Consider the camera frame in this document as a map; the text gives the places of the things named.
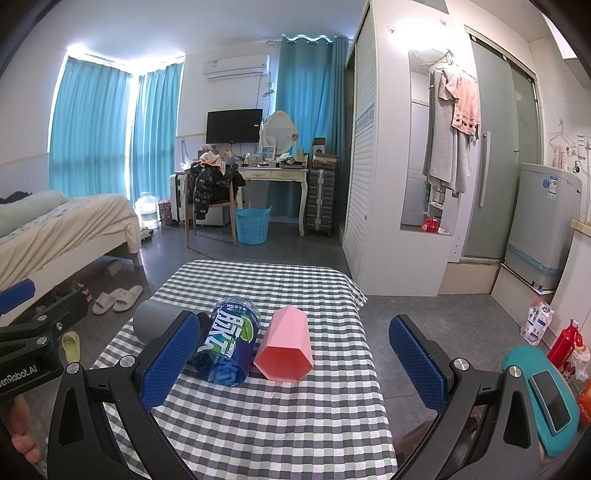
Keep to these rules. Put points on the dark patterned jacket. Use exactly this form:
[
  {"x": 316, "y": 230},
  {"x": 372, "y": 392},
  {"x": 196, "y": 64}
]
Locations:
[{"x": 205, "y": 184}]

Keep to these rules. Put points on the black television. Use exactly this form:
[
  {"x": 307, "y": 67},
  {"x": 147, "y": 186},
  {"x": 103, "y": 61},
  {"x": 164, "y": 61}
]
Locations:
[{"x": 234, "y": 126}]

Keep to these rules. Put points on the narrow blue window curtain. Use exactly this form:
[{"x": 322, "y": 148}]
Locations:
[{"x": 154, "y": 138}]

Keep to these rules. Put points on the pink faceted cup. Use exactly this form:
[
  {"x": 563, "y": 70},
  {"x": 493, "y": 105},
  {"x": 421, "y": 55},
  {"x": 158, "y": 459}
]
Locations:
[{"x": 282, "y": 344}]

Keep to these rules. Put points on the clear water jug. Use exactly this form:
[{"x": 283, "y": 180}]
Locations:
[{"x": 148, "y": 211}]

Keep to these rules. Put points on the cartoon printed bag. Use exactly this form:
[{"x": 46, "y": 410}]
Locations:
[{"x": 581, "y": 362}]

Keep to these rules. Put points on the grey checkered tablecloth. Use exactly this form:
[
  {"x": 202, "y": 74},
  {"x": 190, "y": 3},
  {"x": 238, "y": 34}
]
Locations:
[{"x": 277, "y": 424}]

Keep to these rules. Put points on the pink hanging towel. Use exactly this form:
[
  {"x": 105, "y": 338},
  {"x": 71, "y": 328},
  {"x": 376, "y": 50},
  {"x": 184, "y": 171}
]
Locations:
[{"x": 466, "y": 108}]

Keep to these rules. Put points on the pink gift bag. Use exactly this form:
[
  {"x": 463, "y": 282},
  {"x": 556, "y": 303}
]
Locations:
[{"x": 165, "y": 212}]

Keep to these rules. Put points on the oval vanity mirror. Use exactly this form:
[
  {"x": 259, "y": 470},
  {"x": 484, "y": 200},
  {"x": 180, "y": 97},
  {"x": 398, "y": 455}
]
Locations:
[{"x": 279, "y": 131}]

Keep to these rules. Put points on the cream dressing table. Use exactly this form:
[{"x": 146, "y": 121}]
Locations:
[{"x": 277, "y": 174}]

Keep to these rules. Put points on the brown cardboard box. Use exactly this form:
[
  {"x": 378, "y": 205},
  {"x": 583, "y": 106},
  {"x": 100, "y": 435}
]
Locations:
[{"x": 324, "y": 161}]

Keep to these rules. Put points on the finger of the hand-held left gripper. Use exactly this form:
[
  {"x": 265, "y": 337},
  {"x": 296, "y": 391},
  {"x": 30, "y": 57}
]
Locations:
[{"x": 18, "y": 295}]

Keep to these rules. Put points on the white suitcase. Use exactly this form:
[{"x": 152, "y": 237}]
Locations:
[{"x": 177, "y": 198}]

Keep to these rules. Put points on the yellow green slipper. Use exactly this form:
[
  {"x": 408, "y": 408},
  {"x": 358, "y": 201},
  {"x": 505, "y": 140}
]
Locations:
[{"x": 70, "y": 348}]

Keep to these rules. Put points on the red bottle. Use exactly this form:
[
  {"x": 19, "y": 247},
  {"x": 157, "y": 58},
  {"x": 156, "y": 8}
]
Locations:
[{"x": 564, "y": 344}]

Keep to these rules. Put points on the pale green pillow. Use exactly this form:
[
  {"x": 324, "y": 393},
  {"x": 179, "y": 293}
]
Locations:
[{"x": 27, "y": 210}]

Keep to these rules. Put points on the black smartphone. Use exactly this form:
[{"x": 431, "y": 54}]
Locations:
[{"x": 550, "y": 401}]

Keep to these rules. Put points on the beige slipper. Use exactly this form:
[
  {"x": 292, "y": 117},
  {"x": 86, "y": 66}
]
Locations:
[
  {"x": 129, "y": 297},
  {"x": 108, "y": 302}
]

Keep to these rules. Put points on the bed with beige blanket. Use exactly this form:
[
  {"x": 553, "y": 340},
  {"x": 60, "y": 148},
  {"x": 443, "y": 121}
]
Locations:
[{"x": 60, "y": 230}]

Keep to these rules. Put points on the wide blue window curtain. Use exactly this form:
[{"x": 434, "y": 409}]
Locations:
[{"x": 87, "y": 134}]

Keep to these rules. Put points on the wardrobe wall mirror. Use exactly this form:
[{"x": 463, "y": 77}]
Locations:
[{"x": 415, "y": 184}]

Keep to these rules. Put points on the grey cup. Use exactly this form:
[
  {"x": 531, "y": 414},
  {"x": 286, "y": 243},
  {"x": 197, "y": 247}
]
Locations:
[{"x": 152, "y": 319}]

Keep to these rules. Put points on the white printed package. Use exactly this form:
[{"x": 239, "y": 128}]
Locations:
[{"x": 536, "y": 321}]

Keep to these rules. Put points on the person's left hand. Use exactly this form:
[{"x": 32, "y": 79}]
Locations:
[{"x": 25, "y": 429}]

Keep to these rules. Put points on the wooden chair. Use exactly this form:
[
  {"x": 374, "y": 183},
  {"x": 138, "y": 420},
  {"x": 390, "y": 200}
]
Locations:
[{"x": 231, "y": 217}]

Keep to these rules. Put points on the white air conditioner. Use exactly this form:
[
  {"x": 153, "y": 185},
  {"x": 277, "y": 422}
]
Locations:
[{"x": 236, "y": 67}]

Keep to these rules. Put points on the white wardrobe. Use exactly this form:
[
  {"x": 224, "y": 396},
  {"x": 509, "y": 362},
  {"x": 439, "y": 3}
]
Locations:
[{"x": 371, "y": 184}]

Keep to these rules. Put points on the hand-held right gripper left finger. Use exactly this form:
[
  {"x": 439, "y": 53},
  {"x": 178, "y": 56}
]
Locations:
[{"x": 168, "y": 357}]

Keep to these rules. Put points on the small pink cloth on hanger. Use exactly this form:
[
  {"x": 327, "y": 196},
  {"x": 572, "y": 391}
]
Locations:
[{"x": 561, "y": 157}]

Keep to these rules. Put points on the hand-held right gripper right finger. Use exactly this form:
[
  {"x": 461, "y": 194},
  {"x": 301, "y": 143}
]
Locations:
[{"x": 418, "y": 364}]

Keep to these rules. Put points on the blue plastic drink bottle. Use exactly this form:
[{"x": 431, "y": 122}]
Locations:
[{"x": 227, "y": 339}]

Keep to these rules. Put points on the grey ribbed suitcase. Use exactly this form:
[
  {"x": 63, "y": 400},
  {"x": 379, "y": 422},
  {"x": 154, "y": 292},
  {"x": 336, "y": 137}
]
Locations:
[{"x": 321, "y": 203}]

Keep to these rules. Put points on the frosted glass sliding door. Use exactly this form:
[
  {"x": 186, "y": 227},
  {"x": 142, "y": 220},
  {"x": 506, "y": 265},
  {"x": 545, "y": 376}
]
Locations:
[{"x": 496, "y": 161}]

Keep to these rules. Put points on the blue laundry basket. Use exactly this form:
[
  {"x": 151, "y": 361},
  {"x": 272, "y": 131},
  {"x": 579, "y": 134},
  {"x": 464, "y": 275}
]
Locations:
[{"x": 252, "y": 226}]

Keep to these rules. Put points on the tall blue curtain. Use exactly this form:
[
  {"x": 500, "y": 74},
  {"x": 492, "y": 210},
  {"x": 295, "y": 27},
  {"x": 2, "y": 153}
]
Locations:
[{"x": 309, "y": 83}]

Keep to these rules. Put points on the grey hanging towel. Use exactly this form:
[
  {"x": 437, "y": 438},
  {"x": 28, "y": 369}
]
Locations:
[{"x": 445, "y": 152}]

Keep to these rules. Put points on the grey washing machine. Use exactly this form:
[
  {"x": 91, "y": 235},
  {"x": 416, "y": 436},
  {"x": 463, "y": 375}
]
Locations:
[{"x": 542, "y": 221}]

